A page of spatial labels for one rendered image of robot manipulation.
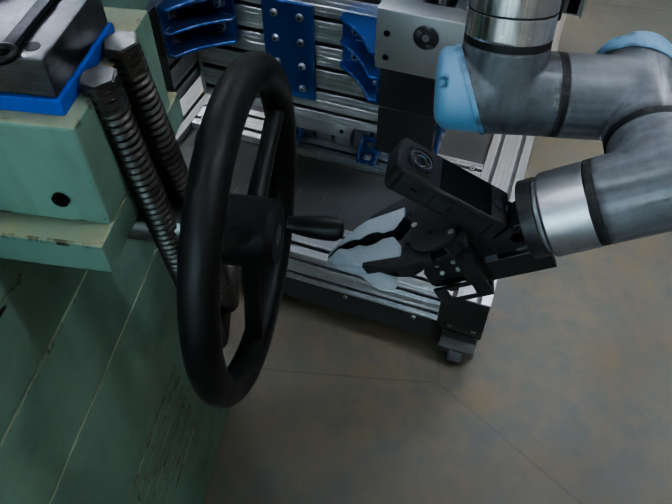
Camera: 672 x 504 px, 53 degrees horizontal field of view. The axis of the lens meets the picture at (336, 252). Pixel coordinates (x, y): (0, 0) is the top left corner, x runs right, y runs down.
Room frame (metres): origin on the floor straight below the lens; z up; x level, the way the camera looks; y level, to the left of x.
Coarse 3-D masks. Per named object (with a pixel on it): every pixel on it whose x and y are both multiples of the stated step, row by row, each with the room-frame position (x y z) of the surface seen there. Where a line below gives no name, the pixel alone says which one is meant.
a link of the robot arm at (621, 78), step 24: (600, 48) 0.54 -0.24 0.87; (624, 48) 0.51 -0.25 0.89; (648, 48) 0.51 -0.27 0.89; (576, 72) 0.48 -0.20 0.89; (600, 72) 0.48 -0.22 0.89; (624, 72) 0.48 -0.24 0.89; (648, 72) 0.48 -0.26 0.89; (576, 96) 0.46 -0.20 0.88; (600, 96) 0.46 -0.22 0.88; (624, 96) 0.46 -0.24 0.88; (648, 96) 0.45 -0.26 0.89; (576, 120) 0.45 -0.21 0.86; (600, 120) 0.45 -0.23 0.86; (624, 120) 0.44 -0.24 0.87
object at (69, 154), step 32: (160, 96) 0.44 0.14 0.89; (0, 128) 0.33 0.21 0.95; (32, 128) 0.33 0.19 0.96; (64, 128) 0.32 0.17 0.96; (96, 128) 0.34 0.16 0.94; (0, 160) 0.33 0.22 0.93; (32, 160) 0.33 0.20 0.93; (64, 160) 0.32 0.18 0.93; (96, 160) 0.33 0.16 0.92; (0, 192) 0.33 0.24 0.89; (32, 192) 0.33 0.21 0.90; (64, 192) 0.32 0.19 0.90; (96, 192) 0.32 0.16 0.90
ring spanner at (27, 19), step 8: (40, 0) 0.39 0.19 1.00; (48, 0) 0.39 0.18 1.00; (32, 8) 0.38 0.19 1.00; (40, 8) 0.38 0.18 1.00; (48, 8) 0.39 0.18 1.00; (24, 16) 0.37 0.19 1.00; (32, 16) 0.37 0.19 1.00; (40, 16) 0.38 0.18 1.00; (24, 24) 0.36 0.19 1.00; (32, 24) 0.37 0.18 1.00; (16, 32) 0.36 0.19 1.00; (24, 32) 0.36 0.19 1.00; (8, 40) 0.35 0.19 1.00; (16, 40) 0.35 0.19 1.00; (0, 48) 0.34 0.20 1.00; (8, 48) 0.34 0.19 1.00; (16, 48) 0.34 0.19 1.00; (8, 56) 0.33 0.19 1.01; (16, 56) 0.33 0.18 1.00; (0, 64) 0.33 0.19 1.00
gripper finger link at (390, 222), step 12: (384, 216) 0.45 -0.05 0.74; (396, 216) 0.44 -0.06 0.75; (360, 228) 0.44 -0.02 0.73; (372, 228) 0.44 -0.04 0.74; (384, 228) 0.43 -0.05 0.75; (396, 228) 0.42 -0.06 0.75; (408, 228) 0.43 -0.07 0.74; (348, 240) 0.43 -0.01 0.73; (360, 240) 0.43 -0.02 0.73; (372, 240) 0.43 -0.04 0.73
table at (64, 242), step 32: (128, 0) 0.63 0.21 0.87; (128, 192) 0.36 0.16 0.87; (0, 224) 0.32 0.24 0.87; (32, 224) 0.32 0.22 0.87; (64, 224) 0.32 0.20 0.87; (96, 224) 0.32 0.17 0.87; (128, 224) 0.34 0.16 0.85; (0, 256) 0.31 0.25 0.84; (32, 256) 0.31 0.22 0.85; (64, 256) 0.31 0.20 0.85; (96, 256) 0.30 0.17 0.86
